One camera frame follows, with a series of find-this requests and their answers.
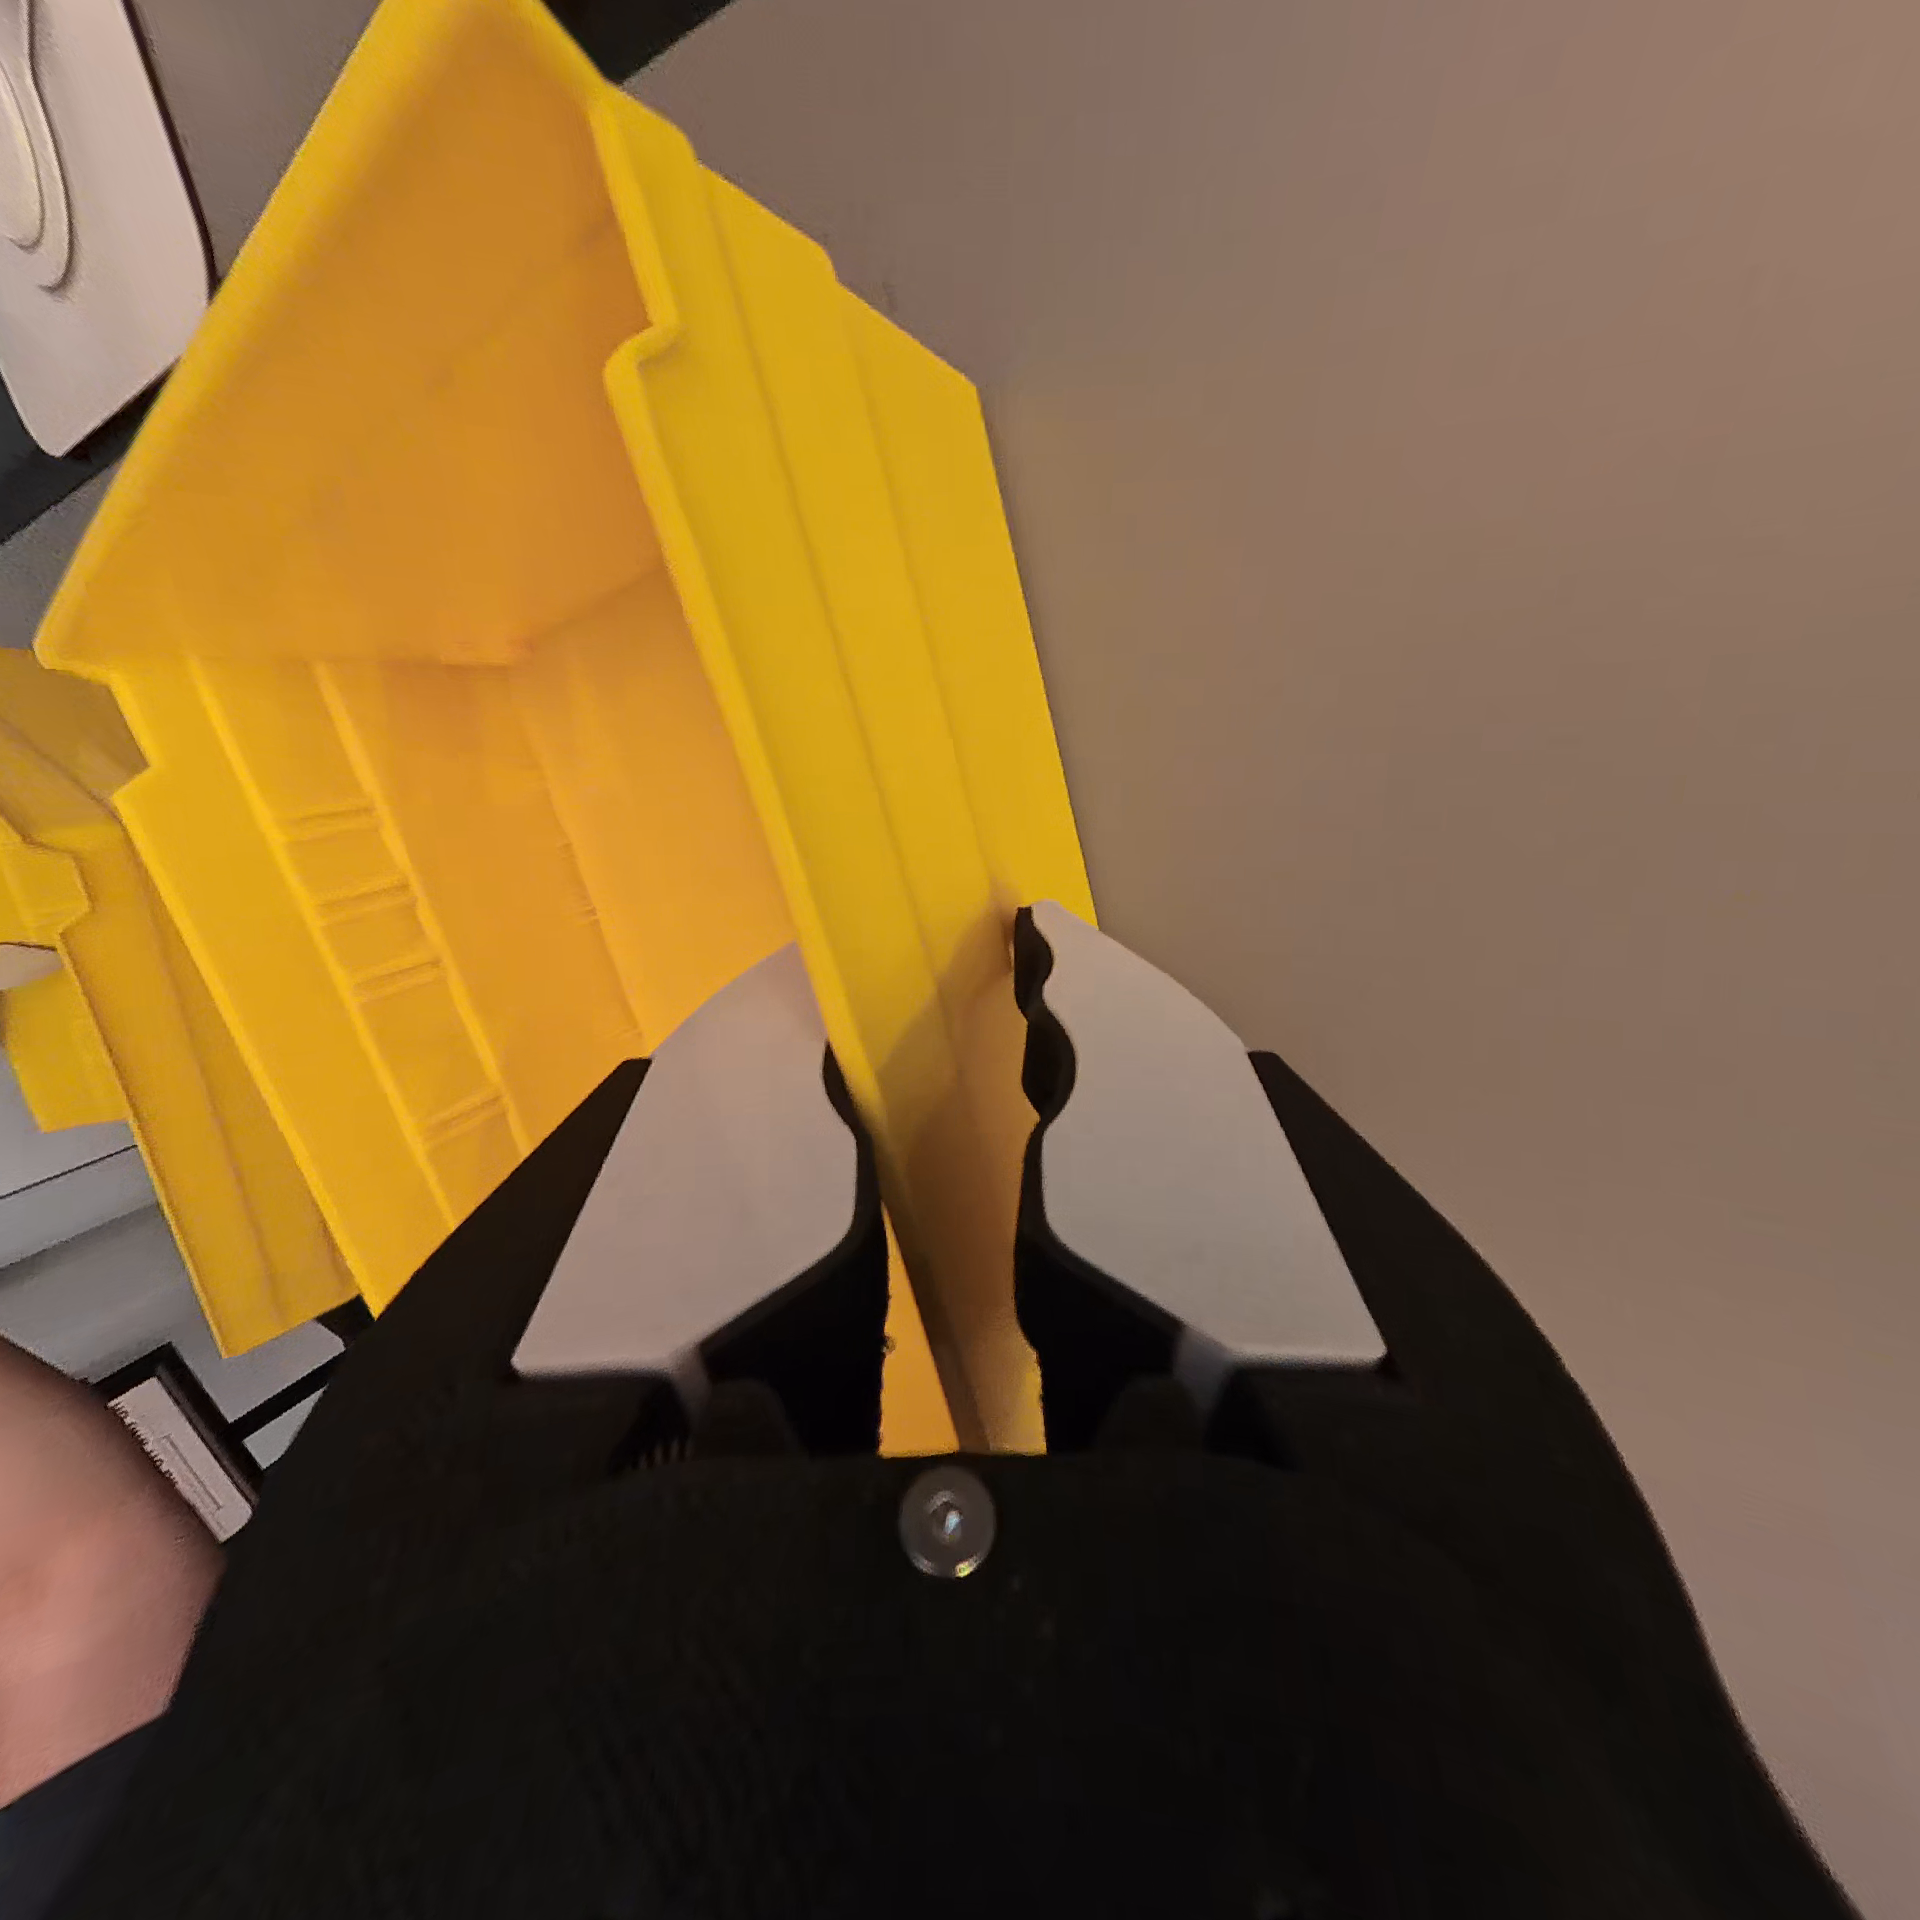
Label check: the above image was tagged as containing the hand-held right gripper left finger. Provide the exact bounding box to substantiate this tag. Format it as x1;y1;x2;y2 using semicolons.
510;943;889;1453

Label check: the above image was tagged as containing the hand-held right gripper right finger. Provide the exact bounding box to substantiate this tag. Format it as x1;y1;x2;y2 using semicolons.
1014;901;1393;1453

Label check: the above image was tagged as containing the yellow plastic bin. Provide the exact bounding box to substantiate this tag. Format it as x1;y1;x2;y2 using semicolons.
0;645;155;1133
31;0;1100;1456

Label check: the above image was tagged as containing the person's left forearm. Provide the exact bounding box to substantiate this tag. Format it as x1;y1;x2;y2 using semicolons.
0;1342;226;1802

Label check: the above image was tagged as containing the white stand base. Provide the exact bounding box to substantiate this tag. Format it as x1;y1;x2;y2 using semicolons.
0;0;213;459

